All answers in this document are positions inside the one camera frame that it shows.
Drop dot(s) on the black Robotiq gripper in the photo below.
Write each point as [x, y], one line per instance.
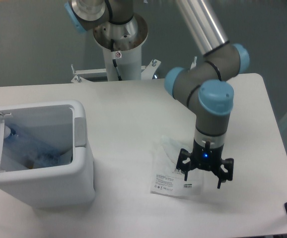
[209, 160]

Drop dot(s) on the white plastic wrapper bag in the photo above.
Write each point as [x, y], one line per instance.
[169, 181]

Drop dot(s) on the clear plastic water bottle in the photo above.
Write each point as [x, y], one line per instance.
[24, 148]

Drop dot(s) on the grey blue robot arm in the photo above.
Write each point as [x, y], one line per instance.
[204, 89]

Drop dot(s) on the white plastic trash can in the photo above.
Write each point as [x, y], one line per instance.
[62, 125]

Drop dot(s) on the white bracket with bolt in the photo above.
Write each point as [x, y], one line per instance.
[149, 71]

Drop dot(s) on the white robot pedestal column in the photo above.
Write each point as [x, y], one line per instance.
[122, 47]

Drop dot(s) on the white pedestal base bracket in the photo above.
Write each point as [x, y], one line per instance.
[88, 75]

